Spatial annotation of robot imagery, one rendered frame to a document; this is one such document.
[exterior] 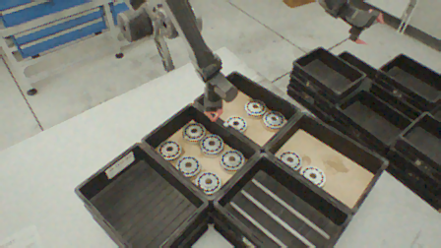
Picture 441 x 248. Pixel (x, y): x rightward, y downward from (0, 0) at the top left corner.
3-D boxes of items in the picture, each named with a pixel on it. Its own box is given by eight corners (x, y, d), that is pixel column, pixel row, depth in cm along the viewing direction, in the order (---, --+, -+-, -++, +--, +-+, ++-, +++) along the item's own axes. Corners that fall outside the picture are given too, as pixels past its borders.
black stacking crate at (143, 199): (83, 204, 123) (73, 190, 115) (143, 157, 138) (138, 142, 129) (149, 279, 107) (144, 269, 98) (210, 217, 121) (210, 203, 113)
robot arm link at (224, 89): (213, 50, 102) (193, 68, 101) (236, 70, 96) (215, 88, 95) (222, 72, 112) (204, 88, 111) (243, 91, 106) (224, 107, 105)
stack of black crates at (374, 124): (321, 139, 231) (334, 106, 205) (346, 119, 244) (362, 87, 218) (367, 176, 211) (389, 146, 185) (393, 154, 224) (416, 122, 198)
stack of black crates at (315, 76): (281, 106, 251) (291, 61, 216) (306, 91, 263) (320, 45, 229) (320, 139, 231) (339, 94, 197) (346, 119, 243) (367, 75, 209)
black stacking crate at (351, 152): (259, 166, 136) (263, 152, 127) (297, 127, 151) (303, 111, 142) (344, 227, 119) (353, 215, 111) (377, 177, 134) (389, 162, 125)
